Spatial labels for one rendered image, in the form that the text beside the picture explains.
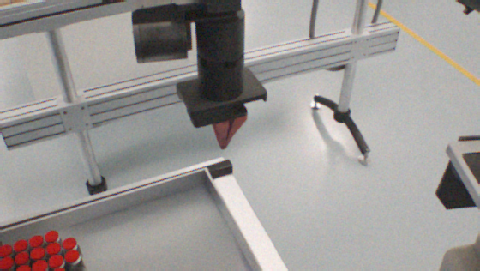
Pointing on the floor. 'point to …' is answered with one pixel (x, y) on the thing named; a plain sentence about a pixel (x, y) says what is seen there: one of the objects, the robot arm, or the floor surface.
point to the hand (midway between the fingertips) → (222, 141)
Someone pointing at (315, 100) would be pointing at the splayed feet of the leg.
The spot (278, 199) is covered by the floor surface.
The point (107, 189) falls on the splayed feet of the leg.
